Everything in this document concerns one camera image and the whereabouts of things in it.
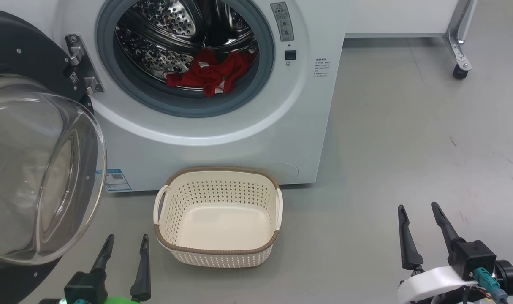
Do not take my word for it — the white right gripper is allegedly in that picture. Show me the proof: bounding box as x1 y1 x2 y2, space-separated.
398 202 479 304

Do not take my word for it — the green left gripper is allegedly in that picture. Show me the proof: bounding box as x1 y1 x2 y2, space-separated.
91 234 152 304

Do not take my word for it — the washing machine glass door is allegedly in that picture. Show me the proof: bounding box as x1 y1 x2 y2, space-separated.
0 8 108 304

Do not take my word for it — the red and white garment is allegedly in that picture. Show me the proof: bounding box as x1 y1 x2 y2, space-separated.
166 49 257 98

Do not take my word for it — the cream perforated laundry basket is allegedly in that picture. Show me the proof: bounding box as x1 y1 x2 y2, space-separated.
153 166 283 268

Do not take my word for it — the white front-load washing machine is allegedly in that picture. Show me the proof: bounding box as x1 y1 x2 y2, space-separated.
0 0 352 193

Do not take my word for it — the silver door hinge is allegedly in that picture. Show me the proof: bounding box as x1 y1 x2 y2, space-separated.
65 34 104 96

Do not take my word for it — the steel drum with red cloth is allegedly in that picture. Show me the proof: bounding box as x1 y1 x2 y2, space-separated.
114 0 260 92

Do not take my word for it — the blue energy label sticker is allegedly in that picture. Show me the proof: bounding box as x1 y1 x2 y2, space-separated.
97 169 133 193

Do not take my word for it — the round filter cover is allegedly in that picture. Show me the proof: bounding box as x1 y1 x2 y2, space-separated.
273 163 300 181

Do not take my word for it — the white cabinet panel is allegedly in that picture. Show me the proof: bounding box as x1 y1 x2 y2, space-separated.
345 0 460 38

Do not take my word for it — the grey warning sticker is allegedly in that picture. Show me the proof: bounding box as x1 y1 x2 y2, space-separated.
270 2 295 42

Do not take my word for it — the teal plug right camera cable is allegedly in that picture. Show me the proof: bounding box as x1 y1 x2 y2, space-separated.
474 267 511 304

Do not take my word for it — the silver metal frame leg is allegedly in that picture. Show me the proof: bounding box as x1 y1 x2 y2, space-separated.
444 0 479 72

